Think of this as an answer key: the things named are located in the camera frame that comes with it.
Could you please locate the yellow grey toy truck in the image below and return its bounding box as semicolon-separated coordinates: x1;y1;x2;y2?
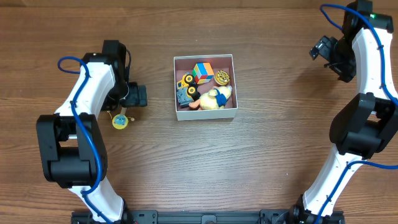
176;73;200;108

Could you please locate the yellow plastic gear wheel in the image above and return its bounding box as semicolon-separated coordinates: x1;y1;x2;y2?
214;70;230;86

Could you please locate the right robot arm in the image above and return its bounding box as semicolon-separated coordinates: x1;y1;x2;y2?
287;1;397;223

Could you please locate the multicolour puzzle cube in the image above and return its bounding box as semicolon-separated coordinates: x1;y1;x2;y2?
192;62;214;85

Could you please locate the white box with maroon interior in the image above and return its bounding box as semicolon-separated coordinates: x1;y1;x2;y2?
174;54;238;121

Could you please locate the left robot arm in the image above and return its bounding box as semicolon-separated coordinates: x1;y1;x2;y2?
36;40;147;223

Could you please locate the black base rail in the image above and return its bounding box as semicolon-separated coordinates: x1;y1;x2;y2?
70;209;346;224

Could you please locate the yellow rattle drum toy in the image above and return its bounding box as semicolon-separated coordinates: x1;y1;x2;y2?
107;107;135;130

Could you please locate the cream plush duck toy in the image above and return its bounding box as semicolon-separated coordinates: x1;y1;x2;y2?
188;85;233;110

